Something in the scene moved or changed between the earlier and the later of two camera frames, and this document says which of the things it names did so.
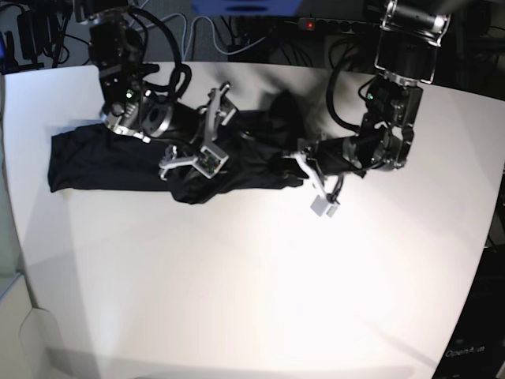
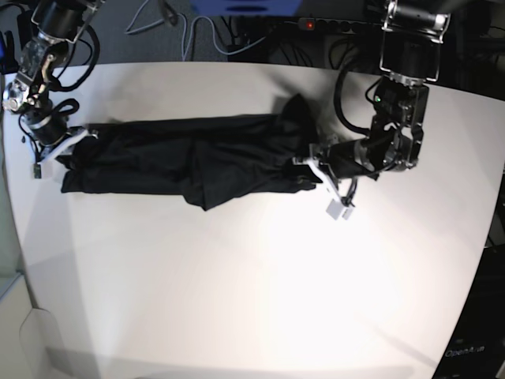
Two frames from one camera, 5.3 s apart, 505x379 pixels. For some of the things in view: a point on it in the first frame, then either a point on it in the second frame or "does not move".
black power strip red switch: [344, 26] does not move
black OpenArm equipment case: [476, 349] does not move
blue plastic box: [246, 8] does not move
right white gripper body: [209, 159] -> [49, 152]
